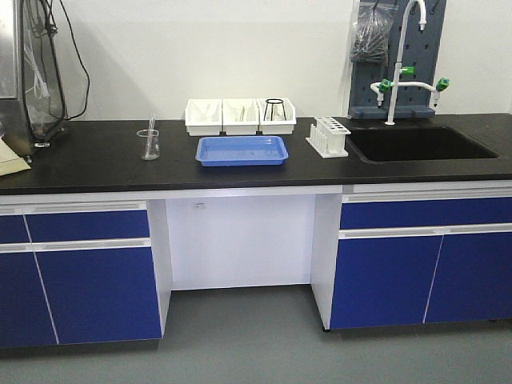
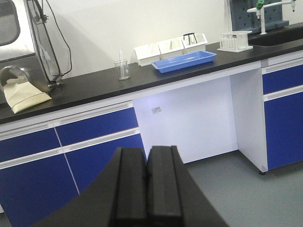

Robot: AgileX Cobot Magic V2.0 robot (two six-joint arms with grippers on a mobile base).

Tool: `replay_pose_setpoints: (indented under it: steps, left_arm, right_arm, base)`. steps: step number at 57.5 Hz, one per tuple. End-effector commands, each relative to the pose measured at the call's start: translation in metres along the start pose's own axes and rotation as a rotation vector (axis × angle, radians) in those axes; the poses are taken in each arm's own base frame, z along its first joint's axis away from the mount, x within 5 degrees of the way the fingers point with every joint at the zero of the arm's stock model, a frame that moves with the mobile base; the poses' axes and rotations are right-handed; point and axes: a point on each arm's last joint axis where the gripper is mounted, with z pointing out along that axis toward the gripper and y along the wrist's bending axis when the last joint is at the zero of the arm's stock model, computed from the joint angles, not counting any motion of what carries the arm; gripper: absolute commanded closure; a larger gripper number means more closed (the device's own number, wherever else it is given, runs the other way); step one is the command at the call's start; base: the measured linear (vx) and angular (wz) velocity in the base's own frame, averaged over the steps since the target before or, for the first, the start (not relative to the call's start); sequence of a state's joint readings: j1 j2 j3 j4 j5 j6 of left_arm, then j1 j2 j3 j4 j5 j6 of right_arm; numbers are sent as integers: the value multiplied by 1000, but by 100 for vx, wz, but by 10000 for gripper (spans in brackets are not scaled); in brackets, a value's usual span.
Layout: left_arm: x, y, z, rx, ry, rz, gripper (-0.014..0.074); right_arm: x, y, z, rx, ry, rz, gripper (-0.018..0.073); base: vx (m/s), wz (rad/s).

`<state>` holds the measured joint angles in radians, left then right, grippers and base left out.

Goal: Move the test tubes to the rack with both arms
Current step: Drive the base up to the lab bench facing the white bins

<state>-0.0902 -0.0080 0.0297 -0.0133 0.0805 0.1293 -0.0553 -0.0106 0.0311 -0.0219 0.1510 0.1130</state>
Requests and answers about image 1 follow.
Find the clear glass test tube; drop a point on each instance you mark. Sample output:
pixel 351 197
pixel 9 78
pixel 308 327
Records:
pixel 149 138

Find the left blue cabinet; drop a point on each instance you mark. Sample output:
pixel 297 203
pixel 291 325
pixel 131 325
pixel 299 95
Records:
pixel 80 273

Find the middle white storage bin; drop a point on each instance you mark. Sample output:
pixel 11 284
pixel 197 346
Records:
pixel 240 116

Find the beige paper envelope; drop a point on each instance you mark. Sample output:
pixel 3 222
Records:
pixel 10 162

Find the right white storage bin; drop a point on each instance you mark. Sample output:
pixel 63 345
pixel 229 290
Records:
pixel 280 126

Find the left white storage bin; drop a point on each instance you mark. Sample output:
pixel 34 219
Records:
pixel 203 117

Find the grey pegboard drying rack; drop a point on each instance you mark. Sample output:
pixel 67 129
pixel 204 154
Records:
pixel 419 59

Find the black lab sink basin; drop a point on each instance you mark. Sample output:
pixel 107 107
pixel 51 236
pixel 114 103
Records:
pixel 399 144

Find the blue cabinet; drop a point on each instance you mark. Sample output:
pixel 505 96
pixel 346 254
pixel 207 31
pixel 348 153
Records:
pixel 80 273
pixel 423 261

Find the white test tube rack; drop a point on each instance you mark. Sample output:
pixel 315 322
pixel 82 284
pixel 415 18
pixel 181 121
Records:
pixel 328 137

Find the blue plastic tray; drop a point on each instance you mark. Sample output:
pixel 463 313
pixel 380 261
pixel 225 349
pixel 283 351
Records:
pixel 241 151

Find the plastic bag of pegs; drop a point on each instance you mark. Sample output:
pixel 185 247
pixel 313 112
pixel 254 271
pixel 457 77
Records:
pixel 372 31

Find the right blue cabinet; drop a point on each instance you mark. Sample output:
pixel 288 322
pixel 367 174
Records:
pixel 423 261

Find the white storage bin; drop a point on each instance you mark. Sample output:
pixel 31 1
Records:
pixel 280 126
pixel 203 117
pixel 240 116

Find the stainless steel machine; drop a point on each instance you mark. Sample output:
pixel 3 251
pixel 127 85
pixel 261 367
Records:
pixel 32 99

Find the black wire tripod stand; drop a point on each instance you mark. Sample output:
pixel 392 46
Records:
pixel 274 109

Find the white gooseneck lab faucet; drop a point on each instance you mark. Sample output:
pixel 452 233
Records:
pixel 394 84

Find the clear glass beaker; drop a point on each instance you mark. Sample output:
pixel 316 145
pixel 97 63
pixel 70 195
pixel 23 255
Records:
pixel 155 151

